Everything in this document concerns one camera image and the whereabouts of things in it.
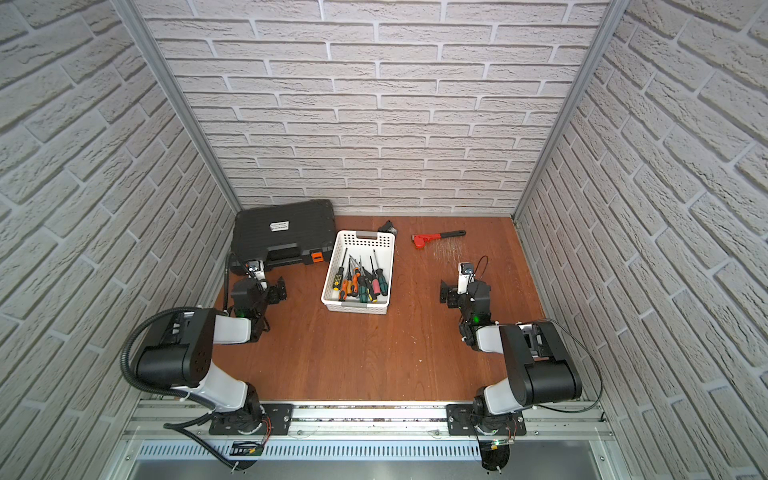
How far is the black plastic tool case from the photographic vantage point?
1.00 metres

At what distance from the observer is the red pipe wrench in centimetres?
112

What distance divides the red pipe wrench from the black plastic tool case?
312 millimetres
